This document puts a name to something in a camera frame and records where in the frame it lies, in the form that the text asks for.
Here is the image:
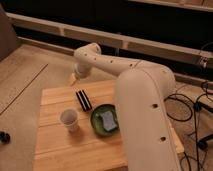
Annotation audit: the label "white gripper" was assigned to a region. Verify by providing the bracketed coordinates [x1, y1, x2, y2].
[69, 63, 92, 112]

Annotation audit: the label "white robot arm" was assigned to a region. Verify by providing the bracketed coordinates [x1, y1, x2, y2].
[74, 43, 181, 171]

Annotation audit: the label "green bowl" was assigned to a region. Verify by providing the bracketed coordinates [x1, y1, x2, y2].
[90, 104, 119, 137]

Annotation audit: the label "blue-grey sponge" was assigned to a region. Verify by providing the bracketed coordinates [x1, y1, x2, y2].
[100, 111, 117, 131]

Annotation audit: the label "black object on floor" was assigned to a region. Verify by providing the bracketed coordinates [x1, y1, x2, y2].
[0, 131, 11, 144]

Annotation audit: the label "black cables on floor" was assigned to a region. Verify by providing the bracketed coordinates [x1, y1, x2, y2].
[163, 79, 213, 171]

